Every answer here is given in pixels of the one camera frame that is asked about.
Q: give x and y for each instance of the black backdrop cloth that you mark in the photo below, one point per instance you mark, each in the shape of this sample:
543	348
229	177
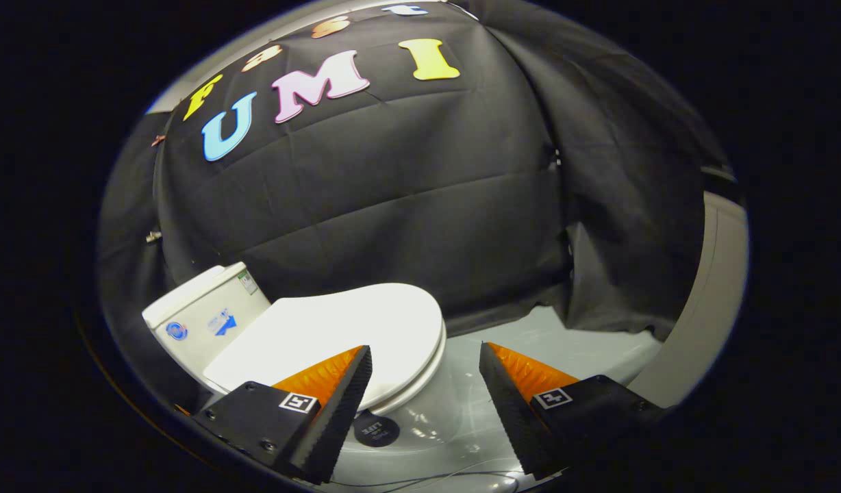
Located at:
407	192

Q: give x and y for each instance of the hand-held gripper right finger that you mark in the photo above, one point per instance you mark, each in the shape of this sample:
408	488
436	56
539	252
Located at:
513	424

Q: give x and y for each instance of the white toilet lid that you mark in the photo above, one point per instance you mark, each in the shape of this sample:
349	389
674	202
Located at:
338	322

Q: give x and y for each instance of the small silver clip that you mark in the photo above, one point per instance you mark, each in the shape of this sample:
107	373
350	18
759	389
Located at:
153	237

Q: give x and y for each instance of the grey panel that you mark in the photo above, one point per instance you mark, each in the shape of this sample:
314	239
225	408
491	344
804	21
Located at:
708	301

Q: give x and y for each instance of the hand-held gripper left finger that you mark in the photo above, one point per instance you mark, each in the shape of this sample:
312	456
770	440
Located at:
335	424

